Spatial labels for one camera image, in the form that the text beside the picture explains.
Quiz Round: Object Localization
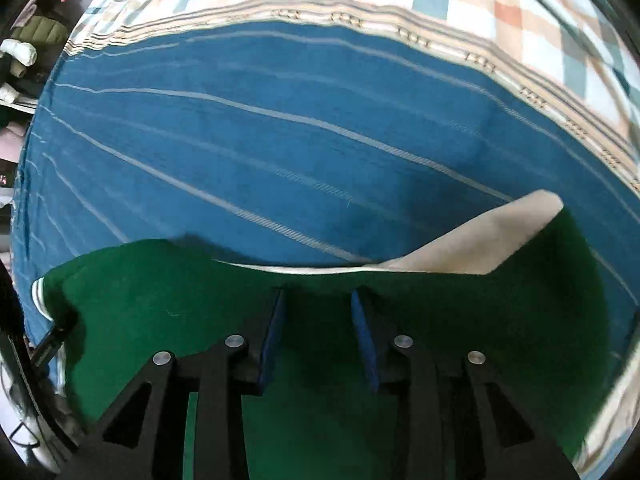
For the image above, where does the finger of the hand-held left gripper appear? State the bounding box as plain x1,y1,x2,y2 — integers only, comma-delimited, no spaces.
30,310,81,368

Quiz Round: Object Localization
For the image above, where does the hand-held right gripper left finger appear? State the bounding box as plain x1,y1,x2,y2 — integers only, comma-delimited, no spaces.
57,287,287,480

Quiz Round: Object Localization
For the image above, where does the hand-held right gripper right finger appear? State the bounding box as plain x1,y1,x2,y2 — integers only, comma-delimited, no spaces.
350,287,581,480

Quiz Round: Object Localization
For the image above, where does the green and cream varsity jacket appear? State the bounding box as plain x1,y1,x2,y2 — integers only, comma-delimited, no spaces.
31,189,626,480

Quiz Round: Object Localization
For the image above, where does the pale pink garment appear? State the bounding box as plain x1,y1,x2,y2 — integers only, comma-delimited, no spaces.
0,122,28,163

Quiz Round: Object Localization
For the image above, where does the blue striped checked bed sheet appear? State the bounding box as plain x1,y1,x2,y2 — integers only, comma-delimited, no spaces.
11,0,640,466

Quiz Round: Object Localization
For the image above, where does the olive puffer vest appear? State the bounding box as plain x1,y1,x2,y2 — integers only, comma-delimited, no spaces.
10,16,69,47

